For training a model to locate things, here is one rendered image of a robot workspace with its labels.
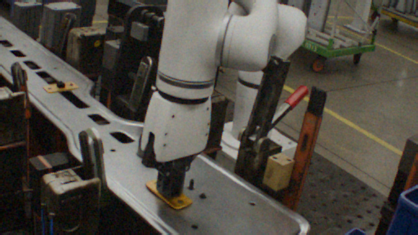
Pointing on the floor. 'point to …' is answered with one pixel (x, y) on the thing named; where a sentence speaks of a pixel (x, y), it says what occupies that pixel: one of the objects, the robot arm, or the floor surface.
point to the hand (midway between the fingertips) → (170, 180)
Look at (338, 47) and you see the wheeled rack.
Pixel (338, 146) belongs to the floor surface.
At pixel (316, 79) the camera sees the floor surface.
